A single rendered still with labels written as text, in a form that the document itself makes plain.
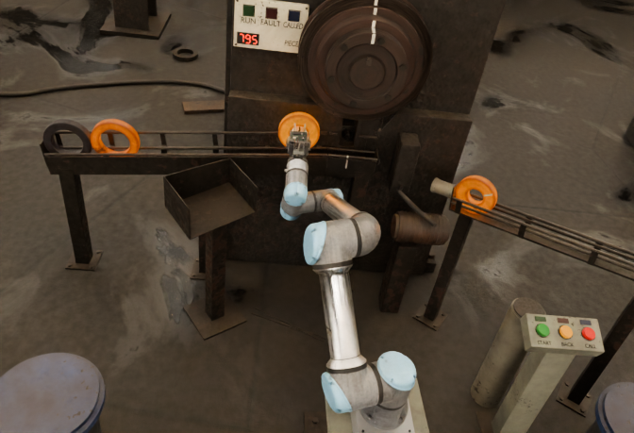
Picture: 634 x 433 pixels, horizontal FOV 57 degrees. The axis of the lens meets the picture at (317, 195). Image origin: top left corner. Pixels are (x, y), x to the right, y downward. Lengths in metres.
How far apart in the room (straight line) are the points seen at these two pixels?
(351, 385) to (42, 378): 0.89
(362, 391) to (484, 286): 1.39
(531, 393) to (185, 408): 1.23
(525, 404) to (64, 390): 1.50
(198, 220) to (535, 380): 1.27
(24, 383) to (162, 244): 1.15
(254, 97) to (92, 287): 1.11
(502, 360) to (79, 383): 1.43
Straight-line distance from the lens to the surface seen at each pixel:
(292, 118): 2.12
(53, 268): 2.84
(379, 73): 1.99
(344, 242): 1.63
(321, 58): 2.02
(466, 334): 2.71
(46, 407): 1.87
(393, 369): 1.72
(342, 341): 1.66
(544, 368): 2.10
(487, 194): 2.22
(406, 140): 2.28
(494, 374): 2.35
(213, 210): 2.12
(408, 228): 2.32
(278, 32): 2.17
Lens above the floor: 1.96
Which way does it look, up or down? 38 degrees down
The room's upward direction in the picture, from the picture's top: 9 degrees clockwise
